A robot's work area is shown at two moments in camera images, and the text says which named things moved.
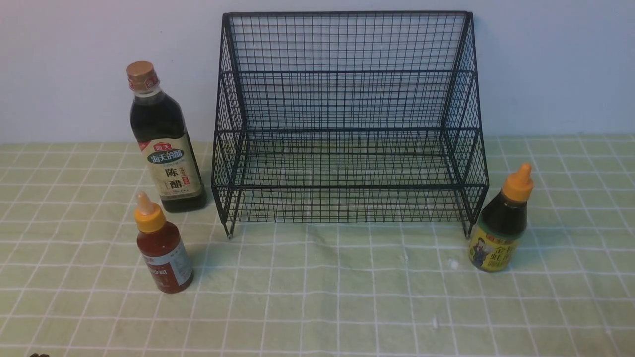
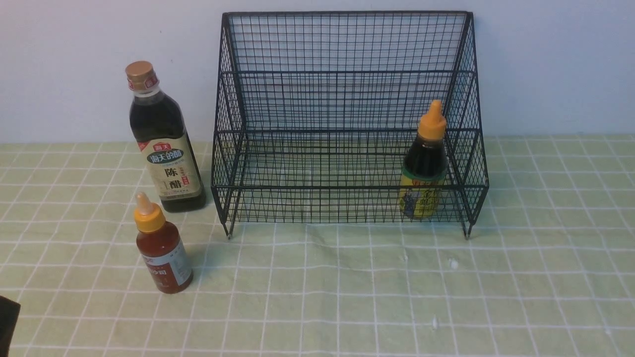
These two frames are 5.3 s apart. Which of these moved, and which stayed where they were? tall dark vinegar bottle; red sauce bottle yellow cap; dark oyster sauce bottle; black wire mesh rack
Moved: dark oyster sauce bottle
Stayed: black wire mesh rack; tall dark vinegar bottle; red sauce bottle yellow cap
